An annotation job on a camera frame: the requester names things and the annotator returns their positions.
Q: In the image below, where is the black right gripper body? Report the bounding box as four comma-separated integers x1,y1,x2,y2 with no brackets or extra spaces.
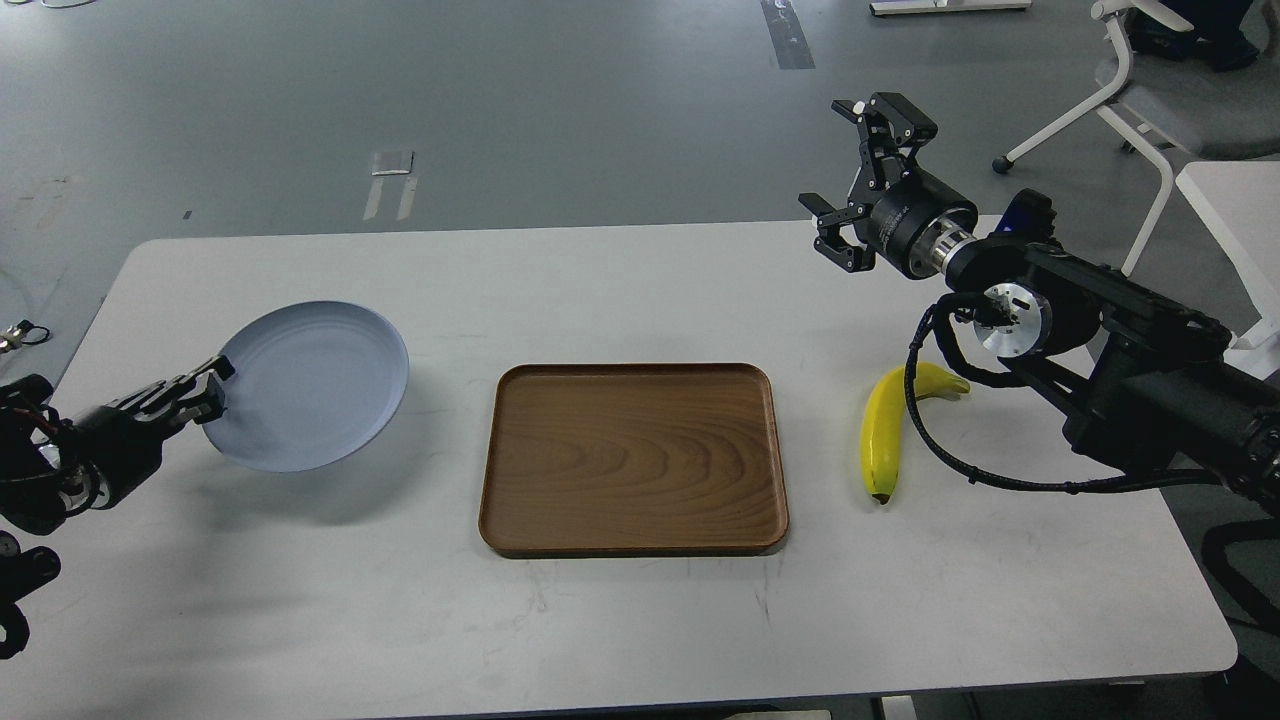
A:
850,167,978,279

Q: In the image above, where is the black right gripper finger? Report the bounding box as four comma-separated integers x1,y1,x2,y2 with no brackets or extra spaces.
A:
832,92,940,206
797,192,877,274

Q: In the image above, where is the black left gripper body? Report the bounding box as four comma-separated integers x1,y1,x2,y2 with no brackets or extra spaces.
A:
60,406,166,512

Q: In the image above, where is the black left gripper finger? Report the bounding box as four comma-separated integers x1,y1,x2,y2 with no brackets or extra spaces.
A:
110,356,236,416
150,375,227,433

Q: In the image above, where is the light blue plate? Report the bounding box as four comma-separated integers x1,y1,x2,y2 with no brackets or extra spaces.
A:
204,301,410,473

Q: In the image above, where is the yellow banana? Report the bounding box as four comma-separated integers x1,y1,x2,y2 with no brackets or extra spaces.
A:
858,363,972,505

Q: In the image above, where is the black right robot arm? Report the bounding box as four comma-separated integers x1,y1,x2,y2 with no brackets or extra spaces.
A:
799,92,1279,515

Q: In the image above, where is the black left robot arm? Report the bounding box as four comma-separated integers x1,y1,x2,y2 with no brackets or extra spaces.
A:
1,355,236,536

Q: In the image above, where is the white furniture base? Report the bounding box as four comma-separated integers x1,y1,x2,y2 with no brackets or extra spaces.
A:
868,0,1034,17

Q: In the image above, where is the white office chair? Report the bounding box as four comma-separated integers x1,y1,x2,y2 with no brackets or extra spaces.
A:
992,1,1279,274

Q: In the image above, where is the white side table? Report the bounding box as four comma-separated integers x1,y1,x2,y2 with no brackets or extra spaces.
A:
1175,159,1279,351

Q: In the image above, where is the brown wooden tray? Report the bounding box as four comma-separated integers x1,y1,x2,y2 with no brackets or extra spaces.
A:
477,363,790,559

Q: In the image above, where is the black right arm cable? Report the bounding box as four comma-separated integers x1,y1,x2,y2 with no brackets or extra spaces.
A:
904,295,1226,496

